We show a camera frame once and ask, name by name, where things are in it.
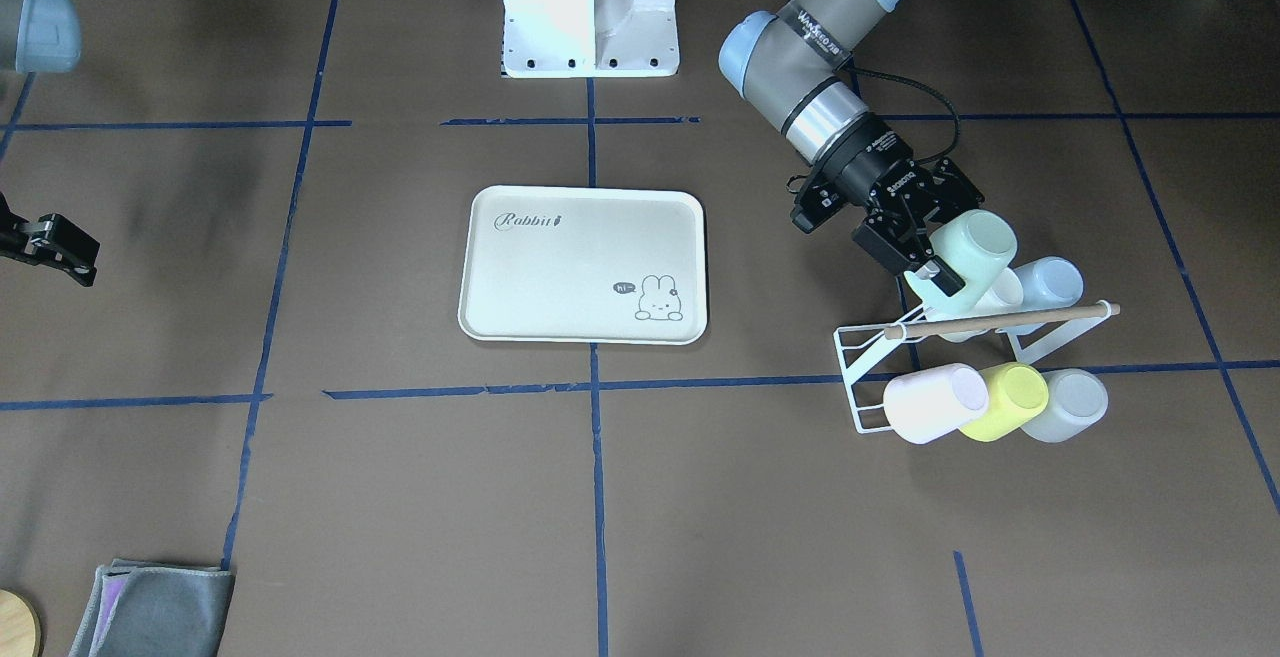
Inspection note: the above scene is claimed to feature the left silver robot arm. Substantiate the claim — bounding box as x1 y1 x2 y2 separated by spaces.
719 0 989 304

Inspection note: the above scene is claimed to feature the yellow cup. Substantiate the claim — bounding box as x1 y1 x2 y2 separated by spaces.
960 362 1050 442

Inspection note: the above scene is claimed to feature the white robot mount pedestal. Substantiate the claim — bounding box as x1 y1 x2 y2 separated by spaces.
500 0 681 79

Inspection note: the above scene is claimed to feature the grey cup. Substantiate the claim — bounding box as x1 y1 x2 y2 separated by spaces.
1020 368 1108 443

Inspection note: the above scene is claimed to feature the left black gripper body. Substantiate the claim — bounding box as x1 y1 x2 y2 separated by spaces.
791 113 928 234

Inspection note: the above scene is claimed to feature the green cup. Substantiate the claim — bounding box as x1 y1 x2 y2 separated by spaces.
904 209 1018 314

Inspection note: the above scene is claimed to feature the pink cup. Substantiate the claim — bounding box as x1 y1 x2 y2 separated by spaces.
883 364 989 446

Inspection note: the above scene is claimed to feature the white wire cup rack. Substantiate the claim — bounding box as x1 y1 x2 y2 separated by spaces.
833 300 1121 435

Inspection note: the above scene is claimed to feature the blue cup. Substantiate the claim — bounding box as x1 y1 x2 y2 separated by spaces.
1012 256 1084 311

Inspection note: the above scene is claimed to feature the cream rabbit tray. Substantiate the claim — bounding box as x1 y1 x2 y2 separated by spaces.
457 186 709 346

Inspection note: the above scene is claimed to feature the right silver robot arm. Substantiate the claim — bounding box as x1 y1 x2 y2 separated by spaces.
1 0 100 287

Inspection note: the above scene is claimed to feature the wooden mug tree stand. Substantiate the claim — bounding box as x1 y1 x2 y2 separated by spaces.
1 589 42 657

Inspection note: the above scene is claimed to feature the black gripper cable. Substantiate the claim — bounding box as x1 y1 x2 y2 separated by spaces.
850 67 963 173

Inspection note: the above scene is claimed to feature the beige cup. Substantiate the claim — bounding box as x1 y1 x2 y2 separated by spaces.
927 268 1025 321

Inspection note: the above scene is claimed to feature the folded grey cloth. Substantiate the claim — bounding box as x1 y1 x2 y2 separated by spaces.
68 558 236 656

